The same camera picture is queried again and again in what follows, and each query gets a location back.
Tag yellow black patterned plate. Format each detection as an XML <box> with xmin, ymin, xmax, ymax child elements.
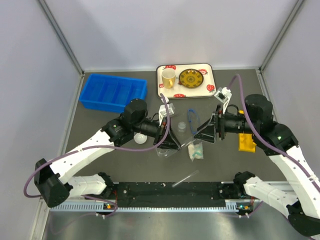
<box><xmin>178</xmin><ymin>68</ymin><xmax>204</xmax><ymax>89</ymax></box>

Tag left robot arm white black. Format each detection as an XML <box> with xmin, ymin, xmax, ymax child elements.
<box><xmin>33</xmin><ymin>98</ymin><xmax>181</xmax><ymax>208</ymax></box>

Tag yellow test tube rack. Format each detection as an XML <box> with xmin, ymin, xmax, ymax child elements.
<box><xmin>237</xmin><ymin>109</ymin><xmax>257</xmax><ymax>152</ymax></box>

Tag clear glass beaker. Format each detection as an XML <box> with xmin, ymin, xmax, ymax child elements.
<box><xmin>155</xmin><ymin>147</ymin><xmax>177</xmax><ymax>158</ymax></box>

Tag blue frame safety goggles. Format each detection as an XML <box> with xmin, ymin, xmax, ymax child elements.
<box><xmin>187</xmin><ymin>108</ymin><xmax>201</xmax><ymax>135</ymax></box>

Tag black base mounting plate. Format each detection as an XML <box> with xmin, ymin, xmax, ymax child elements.
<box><xmin>91</xmin><ymin>182</ymin><xmax>258</xmax><ymax>208</ymax></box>

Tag plastic bag with gloves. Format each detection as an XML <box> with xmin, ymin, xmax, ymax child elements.
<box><xmin>187</xmin><ymin>142</ymin><xmax>204</xmax><ymax>162</ymax></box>

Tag grey slotted cable duct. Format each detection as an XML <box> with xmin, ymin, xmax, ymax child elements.
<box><xmin>49</xmin><ymin>201</ymin><xmax>241</xmax><ymax>213</ymax></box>

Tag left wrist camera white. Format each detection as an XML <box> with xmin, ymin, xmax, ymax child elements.
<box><xmin>158</xmin><ymin>96</ymin><xmax>176</xmax><ymax>122</ymax></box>

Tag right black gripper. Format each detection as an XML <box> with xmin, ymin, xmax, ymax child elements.
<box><xmin>193</xmin><ymin>103</ymin><xmax>258</xmax><ymax>144</ymax></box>

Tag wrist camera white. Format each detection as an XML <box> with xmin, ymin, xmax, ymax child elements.
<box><xmin>214</xmin><ymin>87</ymin><xmax>232</xmax><ymax>114</ymax></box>
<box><xmin>158</xmin><ymin>96</ymin><xmax>176</xmax><ymax>122</ymax></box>

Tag white round dish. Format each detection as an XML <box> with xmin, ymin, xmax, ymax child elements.
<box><xmin>133</xmin><ymin>133</ymin><xmax>148</xmax><ymax>145</ymax></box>

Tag blue plastic compartment bin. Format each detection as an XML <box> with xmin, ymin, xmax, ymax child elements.
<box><xmin>79</xmin><ymin>73</ymin><xmax>148</xmax><ymax>113</ymax></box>

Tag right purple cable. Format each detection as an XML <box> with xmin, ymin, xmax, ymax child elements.
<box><xmin>228</xmin><ymin>73</ymin><xmax>320</xmax><ymax>218</ymax></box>

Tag strawberry pattern white tray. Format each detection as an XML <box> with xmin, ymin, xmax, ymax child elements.
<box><xmin>156</xmin><ymin>63</ymin><xmax>217</xmax><ymax>99</ymax></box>

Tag small glass beaker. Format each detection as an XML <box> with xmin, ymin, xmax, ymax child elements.
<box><xmin>177</xmin><ymin>121</ymin><xmax>187</xmax><ymax>135</ymax></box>

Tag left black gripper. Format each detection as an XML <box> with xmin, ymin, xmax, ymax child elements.
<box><xmin>132</xmin><ymin>116</ymin><xmax>182</xmax><ymax>152</ymax></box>

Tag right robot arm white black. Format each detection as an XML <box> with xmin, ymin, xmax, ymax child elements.
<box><xmin>194</xmin><ymin>94</ymin><xmax>320</xmax><ymax>240</ymax></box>

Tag yellow ceramic mug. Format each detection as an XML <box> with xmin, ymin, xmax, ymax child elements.
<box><xmin>161</xmin><ymin>68</ymin><xmax>176</xmax><ymax>89</ymax></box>

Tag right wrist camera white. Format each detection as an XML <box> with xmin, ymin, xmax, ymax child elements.
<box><xmin>214</xmin><ymin>87</ymin><xmax>232</xmax><ymax>114</ymax></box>

